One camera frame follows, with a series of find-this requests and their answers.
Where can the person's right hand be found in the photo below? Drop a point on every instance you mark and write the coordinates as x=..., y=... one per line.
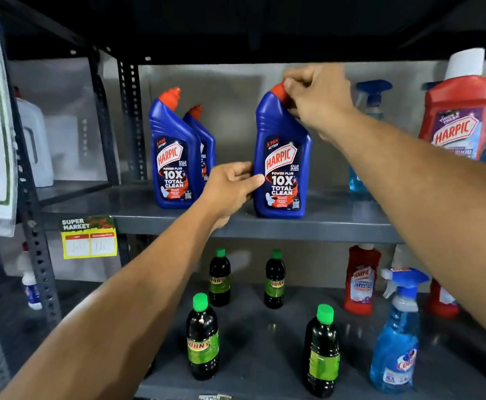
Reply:
x=324, y=95

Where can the person's right forearm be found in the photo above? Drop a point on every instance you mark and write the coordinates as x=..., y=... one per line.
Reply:
x=426, y=195

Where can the small red cleaner bottle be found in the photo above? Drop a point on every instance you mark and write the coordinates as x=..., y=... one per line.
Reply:
x=361, y=279
x=441, y=302

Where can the white plastic jug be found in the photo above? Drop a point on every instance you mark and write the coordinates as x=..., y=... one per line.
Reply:
x=39, y=145

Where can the small white bottle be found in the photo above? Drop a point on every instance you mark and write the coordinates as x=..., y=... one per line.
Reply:
x=30, y=283

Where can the dark green-capped cleaner bottle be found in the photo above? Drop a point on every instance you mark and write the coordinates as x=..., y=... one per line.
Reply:
x=219, y=279
x=274, y=283
x=322, y=358
x=202, y=341

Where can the person's left hand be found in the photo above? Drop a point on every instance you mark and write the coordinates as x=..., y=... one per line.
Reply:
x=222, y=191

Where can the person's right thumb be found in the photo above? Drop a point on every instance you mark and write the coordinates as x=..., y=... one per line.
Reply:
x=294, y=90

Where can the person's left forearm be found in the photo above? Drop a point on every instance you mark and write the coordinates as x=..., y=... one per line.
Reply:
x=114, y=312

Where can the yellow shelf price tag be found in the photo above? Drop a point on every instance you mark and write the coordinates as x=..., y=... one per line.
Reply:
x=89, y=239

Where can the blue toilet cleaner bottle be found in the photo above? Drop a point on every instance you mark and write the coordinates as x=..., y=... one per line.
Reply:
x=207, y=141
x=172, y=162
x=282, y=162

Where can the grey metal shelf rack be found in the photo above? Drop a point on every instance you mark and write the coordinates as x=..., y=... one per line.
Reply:
x=143, y=214

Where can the large red white-capped cleaner bottle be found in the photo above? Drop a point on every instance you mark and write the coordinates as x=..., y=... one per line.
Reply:
x=459, y=112

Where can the person's left thumb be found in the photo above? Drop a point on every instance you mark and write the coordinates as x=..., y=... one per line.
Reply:
x=254, y=184

